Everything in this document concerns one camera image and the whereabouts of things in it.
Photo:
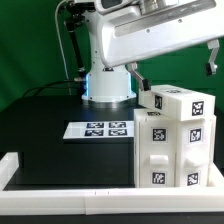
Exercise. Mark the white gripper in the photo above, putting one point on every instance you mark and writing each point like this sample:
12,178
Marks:
133,30

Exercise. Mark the white cabinet door panel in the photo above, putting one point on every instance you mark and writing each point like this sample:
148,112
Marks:
155,151
193,152

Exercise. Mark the white cabinet body box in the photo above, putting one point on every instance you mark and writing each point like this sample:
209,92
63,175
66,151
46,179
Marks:
171,153

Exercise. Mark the white cabinet top block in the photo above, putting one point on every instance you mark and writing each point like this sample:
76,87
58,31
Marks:
178,103

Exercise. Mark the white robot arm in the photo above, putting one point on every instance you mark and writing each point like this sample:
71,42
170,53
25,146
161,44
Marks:
105,85

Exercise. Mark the white sheet with markers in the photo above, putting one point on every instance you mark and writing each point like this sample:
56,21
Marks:
99,129

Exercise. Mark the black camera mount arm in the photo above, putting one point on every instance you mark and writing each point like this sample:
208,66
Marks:
74,21

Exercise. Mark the white U-shaped fence frame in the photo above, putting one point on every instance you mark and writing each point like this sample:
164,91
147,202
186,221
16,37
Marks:
108,201

